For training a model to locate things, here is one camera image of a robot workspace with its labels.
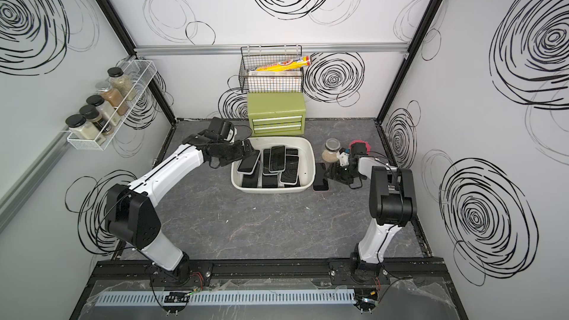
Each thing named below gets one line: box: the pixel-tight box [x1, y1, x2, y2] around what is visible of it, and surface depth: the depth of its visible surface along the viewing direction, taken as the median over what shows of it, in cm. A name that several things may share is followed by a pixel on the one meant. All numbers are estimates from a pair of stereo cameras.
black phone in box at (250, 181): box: [241, 172, 260, 189], surface depth 96 cm
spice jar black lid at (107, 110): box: [85, 94, 122, 127], surface depth 69 cm
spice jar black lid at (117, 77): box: [107, 66, 136, 100], surface depth 77 cm
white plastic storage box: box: [231, 136, 317, 194], surface depth 98 cm
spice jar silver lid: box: [94, 80, 129, 115], surface depth 72 cm
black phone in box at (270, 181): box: [261, 173, 278, 189], surface depth 96 cm
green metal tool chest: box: [247, 91, 306, 137], surface depth 104 cm
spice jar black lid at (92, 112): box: [79, 104, 114, 135], surface depth 67 cm
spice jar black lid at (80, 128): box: [65, 114, 101, 140], surface depth 63 cm
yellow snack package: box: [255, 54, 312, 72], surface depth 88 cm
